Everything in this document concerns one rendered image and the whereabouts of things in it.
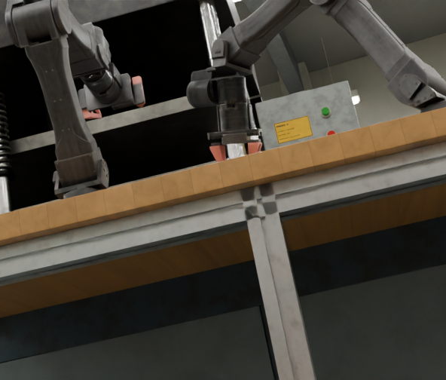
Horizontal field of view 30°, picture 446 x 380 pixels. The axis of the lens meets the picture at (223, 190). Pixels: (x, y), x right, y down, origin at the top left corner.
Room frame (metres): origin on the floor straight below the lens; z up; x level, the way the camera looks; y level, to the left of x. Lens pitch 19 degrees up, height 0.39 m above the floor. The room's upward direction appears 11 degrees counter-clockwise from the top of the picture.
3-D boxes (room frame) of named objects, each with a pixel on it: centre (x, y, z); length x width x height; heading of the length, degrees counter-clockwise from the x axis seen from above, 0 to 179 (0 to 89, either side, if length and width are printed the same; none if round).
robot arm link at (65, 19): (1.30, 0.23, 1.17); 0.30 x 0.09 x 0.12; 174
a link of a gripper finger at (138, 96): (1.63, 0.16, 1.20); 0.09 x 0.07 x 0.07; 174
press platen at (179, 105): (2.78, 0.46, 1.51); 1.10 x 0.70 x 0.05; 83
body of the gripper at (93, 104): (1.56, 0.20, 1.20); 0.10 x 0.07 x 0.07; 84
